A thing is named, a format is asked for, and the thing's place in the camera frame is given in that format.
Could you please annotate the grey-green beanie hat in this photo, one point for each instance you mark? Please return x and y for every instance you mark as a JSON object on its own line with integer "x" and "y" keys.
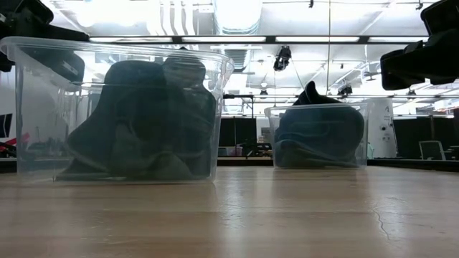
{"x": 150, "y": 157}
{"x": 312, "y": 156}

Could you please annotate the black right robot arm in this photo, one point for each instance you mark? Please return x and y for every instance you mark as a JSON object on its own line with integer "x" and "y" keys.
{"x": 441, "y": 14}

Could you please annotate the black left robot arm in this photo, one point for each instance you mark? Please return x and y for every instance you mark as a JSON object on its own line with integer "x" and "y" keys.
{"x": 21, "y": 18}

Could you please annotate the large clear plastic bin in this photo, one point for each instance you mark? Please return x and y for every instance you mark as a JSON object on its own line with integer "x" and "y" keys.
{"x": 43, "y": 125}

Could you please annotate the black hanging device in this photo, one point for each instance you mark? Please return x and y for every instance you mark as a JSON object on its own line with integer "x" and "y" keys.
{"x": 345, "y": 90}

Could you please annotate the white cylindrical machine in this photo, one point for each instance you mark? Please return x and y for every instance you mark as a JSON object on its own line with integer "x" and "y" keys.
{"x": 382, "y": 129}

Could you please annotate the thin vertical pole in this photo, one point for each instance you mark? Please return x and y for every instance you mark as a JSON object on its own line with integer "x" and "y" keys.
{"x": 328, "y": 53}

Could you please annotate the office chair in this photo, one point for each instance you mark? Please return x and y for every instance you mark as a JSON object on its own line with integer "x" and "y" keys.
{"x": 432, "y": 149}

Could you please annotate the small clear plastic bin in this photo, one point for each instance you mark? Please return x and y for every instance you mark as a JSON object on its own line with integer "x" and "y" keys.
{"x": 269, "y": 125}

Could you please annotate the black partition panel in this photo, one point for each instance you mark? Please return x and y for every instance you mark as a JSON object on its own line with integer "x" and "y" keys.
{"x": 238, "y": 130}

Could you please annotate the black overhead camera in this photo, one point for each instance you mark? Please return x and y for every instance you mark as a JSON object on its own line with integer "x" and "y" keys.
{"x": 282, "y": 59}

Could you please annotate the black frame beam with lights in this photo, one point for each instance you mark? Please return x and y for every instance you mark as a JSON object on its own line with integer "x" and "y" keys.
{"x": 269, "y": 39}

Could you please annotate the silver ventilation duct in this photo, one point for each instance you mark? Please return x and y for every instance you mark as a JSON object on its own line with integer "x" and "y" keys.
{"x": 238, "y": 14}

